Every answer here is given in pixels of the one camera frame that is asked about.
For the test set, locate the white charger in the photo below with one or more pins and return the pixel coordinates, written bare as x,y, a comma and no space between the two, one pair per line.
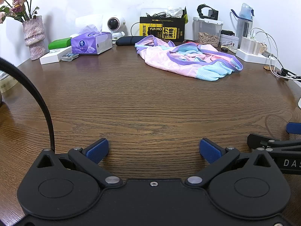
246,44

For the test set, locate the pastel pink purple blue garment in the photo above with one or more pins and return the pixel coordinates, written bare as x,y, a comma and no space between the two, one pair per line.
164,61

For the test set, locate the white power strip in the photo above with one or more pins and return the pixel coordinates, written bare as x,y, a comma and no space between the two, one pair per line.
247,55

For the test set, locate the white tissue sheet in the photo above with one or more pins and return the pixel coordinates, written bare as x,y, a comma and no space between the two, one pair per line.
90,23

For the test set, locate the blue wipes packet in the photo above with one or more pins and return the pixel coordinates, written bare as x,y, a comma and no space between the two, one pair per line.
70,57

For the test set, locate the white power adapter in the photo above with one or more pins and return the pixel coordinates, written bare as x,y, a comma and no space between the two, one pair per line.
299,103

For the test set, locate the green box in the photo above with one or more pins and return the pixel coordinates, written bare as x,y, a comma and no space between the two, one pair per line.
58,43

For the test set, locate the black wristwatch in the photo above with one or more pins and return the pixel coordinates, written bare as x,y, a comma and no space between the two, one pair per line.
202,8

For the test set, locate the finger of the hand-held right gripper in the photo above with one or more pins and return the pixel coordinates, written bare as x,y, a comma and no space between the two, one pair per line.
294,128
261,140

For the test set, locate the pink stone vase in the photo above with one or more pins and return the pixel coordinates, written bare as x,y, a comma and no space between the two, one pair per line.
34,40

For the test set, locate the green yellow packet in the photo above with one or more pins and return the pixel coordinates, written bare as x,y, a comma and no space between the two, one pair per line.
185,14

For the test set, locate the white round camera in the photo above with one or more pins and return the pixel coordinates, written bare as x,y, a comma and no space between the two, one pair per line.
115,24

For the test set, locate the purple tissue box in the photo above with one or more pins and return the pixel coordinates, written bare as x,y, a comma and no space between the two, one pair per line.
89,43

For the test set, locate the white flat box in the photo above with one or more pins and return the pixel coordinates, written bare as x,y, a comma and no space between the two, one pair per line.
50,57

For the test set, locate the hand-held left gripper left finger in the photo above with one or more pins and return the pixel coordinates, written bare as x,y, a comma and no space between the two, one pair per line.
98,151

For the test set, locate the small black device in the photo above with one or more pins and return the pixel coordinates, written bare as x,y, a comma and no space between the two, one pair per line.
227,32

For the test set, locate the blue water bottle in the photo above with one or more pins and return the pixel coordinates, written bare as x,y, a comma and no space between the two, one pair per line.
245,14

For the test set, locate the white round tin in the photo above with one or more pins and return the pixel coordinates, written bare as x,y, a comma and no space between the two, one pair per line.
228,41

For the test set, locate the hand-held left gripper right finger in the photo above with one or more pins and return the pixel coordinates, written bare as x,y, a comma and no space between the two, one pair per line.
209,150

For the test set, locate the white plastic bag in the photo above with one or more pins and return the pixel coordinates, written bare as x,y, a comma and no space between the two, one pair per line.
174,11

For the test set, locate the beige charger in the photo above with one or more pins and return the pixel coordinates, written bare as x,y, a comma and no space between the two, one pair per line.
258,48

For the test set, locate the black yellow cardboard box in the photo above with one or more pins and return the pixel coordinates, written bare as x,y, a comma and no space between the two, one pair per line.
169,30

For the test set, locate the clear container with nuts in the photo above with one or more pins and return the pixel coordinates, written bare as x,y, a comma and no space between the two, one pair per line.
207,37

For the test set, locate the dark blue pouch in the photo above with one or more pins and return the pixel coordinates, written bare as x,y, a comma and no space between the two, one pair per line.
129,40

